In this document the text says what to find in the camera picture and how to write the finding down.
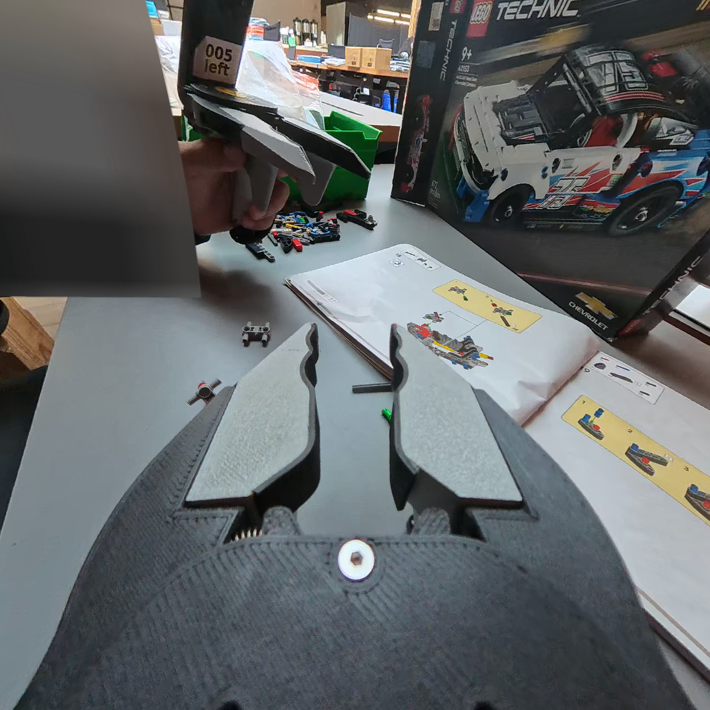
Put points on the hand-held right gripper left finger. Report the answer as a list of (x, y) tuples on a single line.
[(255, 438)]

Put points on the dark grey lego axle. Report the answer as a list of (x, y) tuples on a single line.
[(371, 388)]

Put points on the wooden shelf with boxes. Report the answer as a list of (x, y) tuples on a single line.
[(360, 55)]

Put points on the wooden edged long table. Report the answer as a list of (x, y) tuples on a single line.
[(360, 111)]

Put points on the clear plastic parts bag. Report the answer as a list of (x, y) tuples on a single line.
[(277, 83)]

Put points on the black red lego subassembly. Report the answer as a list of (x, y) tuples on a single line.
[(360, 217)]

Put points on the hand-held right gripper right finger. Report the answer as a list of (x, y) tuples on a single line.
[(452, 444)]

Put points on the dark grey double pin connector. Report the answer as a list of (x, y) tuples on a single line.
[(256, 331)]

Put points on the pile of small lego pieces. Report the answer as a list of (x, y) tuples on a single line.
[(327, 236)]

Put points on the wooden post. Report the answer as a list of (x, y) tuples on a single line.
[(22, 344)]

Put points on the person's left hand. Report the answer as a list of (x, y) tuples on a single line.
[(211, 183)]

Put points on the grey lego axle connector assembly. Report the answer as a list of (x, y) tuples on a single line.
[(206, 392)]

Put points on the open instruction booklet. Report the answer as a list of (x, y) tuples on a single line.
[(554, 355)]

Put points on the lego set box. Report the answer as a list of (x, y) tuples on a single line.
[(554, 166)]

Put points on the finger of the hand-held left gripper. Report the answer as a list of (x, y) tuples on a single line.
[(266, 141), (333, 151)]

